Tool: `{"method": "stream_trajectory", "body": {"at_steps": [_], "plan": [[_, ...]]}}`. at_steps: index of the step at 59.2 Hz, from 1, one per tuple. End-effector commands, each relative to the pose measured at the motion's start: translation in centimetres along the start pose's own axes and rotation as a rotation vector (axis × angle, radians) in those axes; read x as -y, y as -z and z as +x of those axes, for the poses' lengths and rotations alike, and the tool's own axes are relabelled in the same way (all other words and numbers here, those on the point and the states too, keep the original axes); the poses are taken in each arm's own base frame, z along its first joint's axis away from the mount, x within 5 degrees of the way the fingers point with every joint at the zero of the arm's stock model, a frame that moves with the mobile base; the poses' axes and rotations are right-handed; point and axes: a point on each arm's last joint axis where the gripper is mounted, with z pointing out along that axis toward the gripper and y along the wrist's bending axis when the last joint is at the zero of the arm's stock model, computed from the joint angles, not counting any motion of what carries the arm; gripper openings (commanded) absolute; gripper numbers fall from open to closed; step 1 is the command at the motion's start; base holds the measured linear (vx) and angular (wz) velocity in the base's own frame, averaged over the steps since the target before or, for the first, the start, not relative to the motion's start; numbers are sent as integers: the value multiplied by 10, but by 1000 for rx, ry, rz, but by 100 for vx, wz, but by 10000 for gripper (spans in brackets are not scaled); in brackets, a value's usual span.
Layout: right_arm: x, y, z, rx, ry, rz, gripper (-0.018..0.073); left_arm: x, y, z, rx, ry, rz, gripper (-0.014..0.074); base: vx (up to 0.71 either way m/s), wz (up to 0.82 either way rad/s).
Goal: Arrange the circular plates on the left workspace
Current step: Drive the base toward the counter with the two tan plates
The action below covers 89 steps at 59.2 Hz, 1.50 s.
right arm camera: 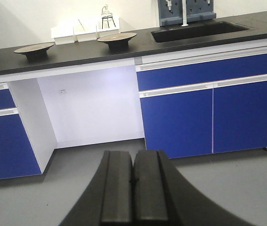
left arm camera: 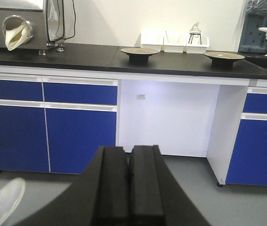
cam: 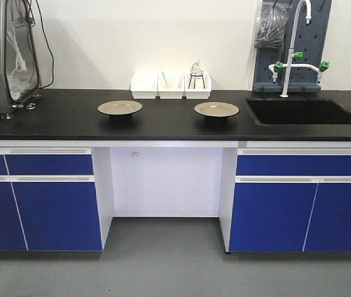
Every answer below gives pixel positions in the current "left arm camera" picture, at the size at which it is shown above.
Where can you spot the glass alcohol lamp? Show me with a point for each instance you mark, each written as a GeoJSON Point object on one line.
{"type": "Point", "coordinates": [195, 30]}

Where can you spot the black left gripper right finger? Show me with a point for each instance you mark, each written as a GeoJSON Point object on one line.
{"type": "Point", "coordinates": [156, 197]}

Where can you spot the blue pegboard drying rack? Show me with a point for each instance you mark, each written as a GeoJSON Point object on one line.
{"type": "Point", "coordinates": [254, 32]}

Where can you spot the white storage bin left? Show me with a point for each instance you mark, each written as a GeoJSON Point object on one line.
{"type": "Point", "coordinates": [153, 40]}

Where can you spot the white storage bin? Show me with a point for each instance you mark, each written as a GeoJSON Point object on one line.
{"type": "Point", "coordinates": [174, 42]}
{"type": "Point", "coordinates": [153, 40]}
{"type": "Point", "coordinates": [197, 49]}

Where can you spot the grey glove box machine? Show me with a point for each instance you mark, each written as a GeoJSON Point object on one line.
{"type": "Point", "coordinates": [32, 24]}

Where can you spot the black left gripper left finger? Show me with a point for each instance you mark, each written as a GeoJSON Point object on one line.
{"type": "Point", "coordinates": [98, 197]}

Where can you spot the white storage bin middle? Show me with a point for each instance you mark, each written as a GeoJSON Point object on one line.
{"type": "Point", "coordinates": [174, 42]}

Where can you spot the black wire tripod stand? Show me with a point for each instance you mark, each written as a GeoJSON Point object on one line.
{"type": "Point", "coordinates": [195, 38]}

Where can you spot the white shoe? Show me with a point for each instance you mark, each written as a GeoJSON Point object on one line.
{"type": "Point", "coordinates": [10, 196]}

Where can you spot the blue white lab cabinet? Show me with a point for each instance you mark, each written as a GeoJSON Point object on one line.
{"type": "Point", "coordinates": [53, 120]}

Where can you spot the white rubber glove port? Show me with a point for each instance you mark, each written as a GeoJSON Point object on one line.
{"type": "Point", "coordinates": [17, 31]}

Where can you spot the beige round plate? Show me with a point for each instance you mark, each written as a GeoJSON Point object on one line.
{"type": "Point", "coordinates": [223, 59]}
{"type": "Point", "coordinates": [139, 55]}

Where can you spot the white storage bin right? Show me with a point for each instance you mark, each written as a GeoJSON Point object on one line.
{"type": "Point", "coordinates": [197, 49]}

